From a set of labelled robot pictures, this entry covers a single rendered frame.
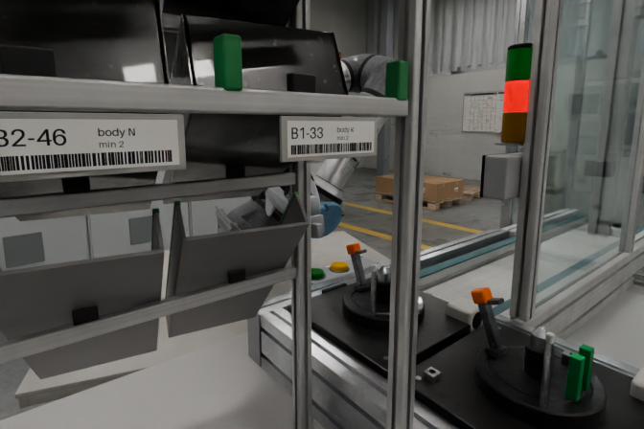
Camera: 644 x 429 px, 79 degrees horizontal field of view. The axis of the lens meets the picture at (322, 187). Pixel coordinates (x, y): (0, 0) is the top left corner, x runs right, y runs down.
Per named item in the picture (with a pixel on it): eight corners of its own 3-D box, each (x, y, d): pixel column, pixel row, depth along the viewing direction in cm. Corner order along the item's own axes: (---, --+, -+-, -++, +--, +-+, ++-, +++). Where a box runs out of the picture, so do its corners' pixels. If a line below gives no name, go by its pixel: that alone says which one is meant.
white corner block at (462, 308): (444, 325, 67) (446, 303, 66) (459, 317, 70) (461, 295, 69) (469, 336, 63) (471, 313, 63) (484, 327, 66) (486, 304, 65)
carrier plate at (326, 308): (287, 315, 70) (287, 304, 70) (379, 282, 85) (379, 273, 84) (386, 384, 51) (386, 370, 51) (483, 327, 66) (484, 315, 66)
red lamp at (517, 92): (496, 112, 65) (498, 81, 64) (511, 112, 68) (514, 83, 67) (527, 111, 61) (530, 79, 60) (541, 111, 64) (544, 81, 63)
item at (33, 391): (93, 266, 128) (92, 258, 127) (343, 237, 160) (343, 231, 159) (16, 410, 63) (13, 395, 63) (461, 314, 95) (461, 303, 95)
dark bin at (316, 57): (163, 204, 51) (157, 151, 53) (258, 195, 57) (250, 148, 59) (193, 103, 27) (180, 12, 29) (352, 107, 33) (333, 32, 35)
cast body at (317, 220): (283, 234, 65) (277, 192, 64) (305, 228, 67) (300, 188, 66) (309, 240, 58) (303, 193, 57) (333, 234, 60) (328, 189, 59)
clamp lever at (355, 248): (355, 285, 71) (345, 245, 72) (362, 283, 73) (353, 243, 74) (367, 285, 69) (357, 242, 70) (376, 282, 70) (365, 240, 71)
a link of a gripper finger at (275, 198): (284, 235, 64) (271, 194, 70) (292, 210, 60) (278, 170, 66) (265, 236, 62) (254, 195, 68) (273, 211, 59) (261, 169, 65)
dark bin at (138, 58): (19, 221, 42) (17, 157, 44) (150, 209, 48) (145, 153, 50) (-127, 93, 18) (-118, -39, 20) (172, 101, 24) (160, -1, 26)
